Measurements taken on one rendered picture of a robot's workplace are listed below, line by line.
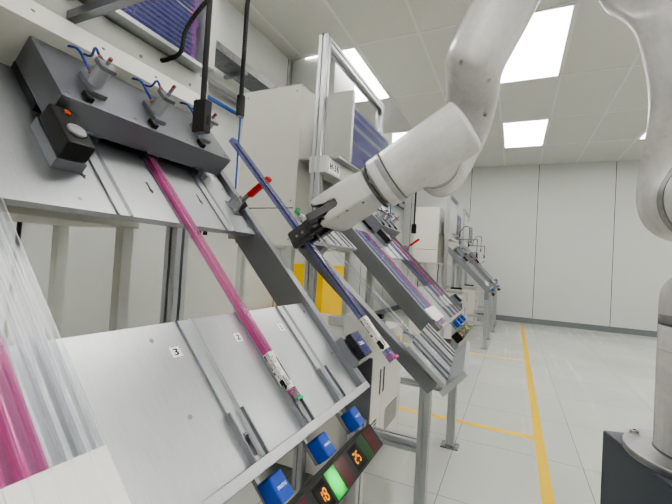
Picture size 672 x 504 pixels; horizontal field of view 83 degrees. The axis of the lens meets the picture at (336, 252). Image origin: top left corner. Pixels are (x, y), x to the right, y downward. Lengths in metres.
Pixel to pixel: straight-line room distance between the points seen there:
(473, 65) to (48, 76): 0.59
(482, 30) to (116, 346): 0.61
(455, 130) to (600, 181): 7.81
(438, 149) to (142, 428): 0.48
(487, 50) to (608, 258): 7.66
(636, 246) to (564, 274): 1.18
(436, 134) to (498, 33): 0.16
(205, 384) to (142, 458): 0.11
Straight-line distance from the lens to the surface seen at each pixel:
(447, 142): 0.58
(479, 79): 0.65
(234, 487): 0.43
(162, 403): 0.45
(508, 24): 0.67
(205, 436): 0.46
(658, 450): 0.74
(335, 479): 0.59
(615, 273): 8.23
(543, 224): 8.13
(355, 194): 0.59
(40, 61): 0.73
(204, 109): 0.58
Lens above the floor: 0.95
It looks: 1 degrees up
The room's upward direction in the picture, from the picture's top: 3 degrees clockwise
